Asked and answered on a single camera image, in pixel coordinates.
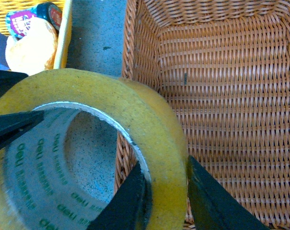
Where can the brown wicker basket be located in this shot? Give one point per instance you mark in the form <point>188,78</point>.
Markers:
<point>224,67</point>

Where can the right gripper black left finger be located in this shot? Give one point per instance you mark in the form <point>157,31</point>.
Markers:
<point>131,206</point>

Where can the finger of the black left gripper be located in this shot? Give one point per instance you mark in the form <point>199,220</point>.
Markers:
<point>12,126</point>
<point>9,79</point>

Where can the toy croissant bread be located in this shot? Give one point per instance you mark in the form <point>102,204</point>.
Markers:
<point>36,51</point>

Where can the pink snack packet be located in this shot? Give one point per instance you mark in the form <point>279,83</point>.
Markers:
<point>18,22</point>

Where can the yellow woven basket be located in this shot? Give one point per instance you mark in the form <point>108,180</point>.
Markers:
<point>64,36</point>

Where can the yellow packing tape roll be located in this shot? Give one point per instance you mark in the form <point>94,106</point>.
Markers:
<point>48,178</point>

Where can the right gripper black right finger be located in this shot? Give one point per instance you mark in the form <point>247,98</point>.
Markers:
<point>212,207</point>

